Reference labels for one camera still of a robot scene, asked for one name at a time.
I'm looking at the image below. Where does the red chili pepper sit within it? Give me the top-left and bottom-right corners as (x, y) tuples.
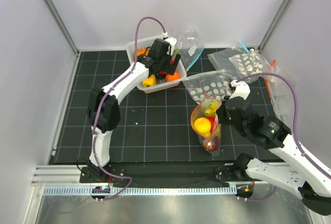
(170, 49), (179, 64)

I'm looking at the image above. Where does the yellow banana bunch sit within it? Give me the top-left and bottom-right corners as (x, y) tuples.
(204, 101), (222, 142)

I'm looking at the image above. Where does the orange zipper clear bag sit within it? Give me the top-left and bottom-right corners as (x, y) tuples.
(190, 94), (221, 156)

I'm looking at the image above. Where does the dark red plum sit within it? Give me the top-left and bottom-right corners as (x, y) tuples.
(203, 141), (220, 156)

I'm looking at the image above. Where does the yellow lemon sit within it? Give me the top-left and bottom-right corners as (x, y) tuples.
(193, 117), (212, 137)

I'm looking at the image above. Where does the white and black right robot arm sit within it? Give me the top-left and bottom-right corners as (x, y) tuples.
(216, 97), (330, 216)

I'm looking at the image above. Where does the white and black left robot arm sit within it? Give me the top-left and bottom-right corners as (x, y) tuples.
(87, 37), (180, 183)

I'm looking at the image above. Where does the blue zipper clear bag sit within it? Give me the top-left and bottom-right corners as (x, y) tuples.
(176, 28), (205, 71)

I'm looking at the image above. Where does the white dotted clear bag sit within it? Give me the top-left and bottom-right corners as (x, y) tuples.
(182, 71), (232, 104)

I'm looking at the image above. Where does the light blue zipper dotted bag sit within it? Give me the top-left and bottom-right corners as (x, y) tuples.
(208, 45), (273, 80)

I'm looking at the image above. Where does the orange zipper bag at right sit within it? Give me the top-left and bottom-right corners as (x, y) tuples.
(265, 59), (298, 119)

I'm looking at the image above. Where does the orange fruit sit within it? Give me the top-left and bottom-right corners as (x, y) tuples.
(165, 71), (180, 82)

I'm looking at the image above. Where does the orange toy pineapple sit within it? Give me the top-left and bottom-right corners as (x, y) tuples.
(133, 48), (149, 59)

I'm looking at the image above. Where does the yellow bell pepper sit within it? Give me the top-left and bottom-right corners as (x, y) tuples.
(142, 74), (157, 88)

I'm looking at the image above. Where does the white plastic fruit basket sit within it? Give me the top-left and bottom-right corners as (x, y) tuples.
(137, 35), (187, 94)

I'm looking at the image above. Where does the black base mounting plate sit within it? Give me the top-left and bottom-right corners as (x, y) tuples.
(79, 160), (263, 187)

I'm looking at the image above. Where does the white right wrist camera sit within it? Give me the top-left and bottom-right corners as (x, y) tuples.
(229, 80), (250, 100)

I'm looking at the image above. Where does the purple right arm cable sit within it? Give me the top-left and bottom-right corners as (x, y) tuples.
(236, 72), (331, 201)

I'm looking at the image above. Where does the slotted white cable duct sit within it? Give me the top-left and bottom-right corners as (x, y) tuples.
(43, 185), (237, 197)

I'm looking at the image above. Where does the aluminium frame post left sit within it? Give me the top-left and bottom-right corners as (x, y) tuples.
(43, 0), (79, 55)

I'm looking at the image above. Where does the aluminium frame post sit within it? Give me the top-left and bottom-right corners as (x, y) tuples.
(259, 0), (293, 52)
(43, 0), (79, 55)

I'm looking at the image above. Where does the aluminium frame post right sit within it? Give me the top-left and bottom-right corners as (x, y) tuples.
(259, 0), (293, 52)

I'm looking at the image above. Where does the aluminium extrusion rail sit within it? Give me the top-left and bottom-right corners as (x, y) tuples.
(31, 165), (81, 186)

